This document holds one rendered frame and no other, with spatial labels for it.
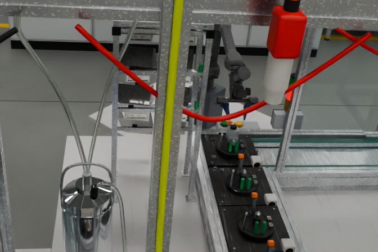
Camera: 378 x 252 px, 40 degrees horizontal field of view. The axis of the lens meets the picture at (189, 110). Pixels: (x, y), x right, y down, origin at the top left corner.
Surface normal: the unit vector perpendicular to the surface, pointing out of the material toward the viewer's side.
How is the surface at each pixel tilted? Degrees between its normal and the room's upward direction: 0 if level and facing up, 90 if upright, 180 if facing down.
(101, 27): 90
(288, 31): 90
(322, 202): 0
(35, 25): 90
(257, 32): 90
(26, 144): 0
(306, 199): 0
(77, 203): 24
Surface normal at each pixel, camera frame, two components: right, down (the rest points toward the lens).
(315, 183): 0.12, 0.53
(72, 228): -0.41, 0.44
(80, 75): 0.09, -0.85
